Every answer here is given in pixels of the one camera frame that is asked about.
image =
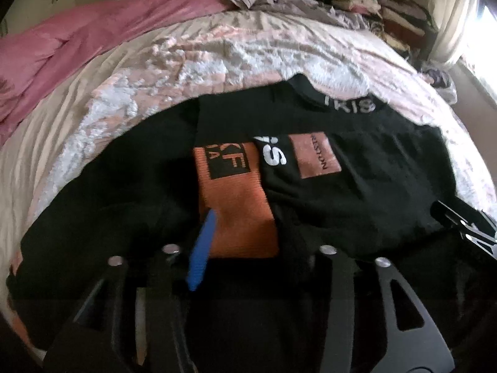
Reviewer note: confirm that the purple and white cloth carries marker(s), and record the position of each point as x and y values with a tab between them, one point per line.
438	79

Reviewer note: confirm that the pink blanket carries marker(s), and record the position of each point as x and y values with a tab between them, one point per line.
77	46

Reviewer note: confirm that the cream wardrobe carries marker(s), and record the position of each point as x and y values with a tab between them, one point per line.
39	0

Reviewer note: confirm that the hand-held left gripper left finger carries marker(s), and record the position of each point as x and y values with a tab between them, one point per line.
202	248

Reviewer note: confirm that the crumpled lilac cloth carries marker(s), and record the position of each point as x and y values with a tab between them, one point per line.
271	0

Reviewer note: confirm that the pile of folded clothes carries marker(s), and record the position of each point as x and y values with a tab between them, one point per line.
388	11

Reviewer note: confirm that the black shirt with orange print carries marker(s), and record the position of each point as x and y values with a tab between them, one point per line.
369	194

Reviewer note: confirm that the white curtain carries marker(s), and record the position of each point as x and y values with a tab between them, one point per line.
446	11

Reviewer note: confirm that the floral pink bedspread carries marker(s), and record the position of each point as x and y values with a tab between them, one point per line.
194	54

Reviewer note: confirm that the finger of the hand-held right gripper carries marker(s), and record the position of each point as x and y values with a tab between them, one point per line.
452	215

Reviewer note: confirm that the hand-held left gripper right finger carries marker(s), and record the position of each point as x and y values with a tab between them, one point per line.
334	279

